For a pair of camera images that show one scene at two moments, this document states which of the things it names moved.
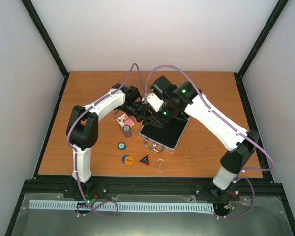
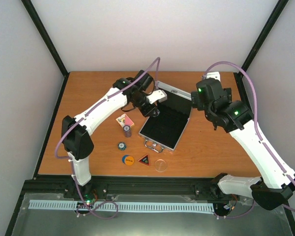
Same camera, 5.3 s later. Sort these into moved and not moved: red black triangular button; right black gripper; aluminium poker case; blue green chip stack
Moved: right black gripper
Not moved: aluminium poker case; blue green chip stack; red black triangular button
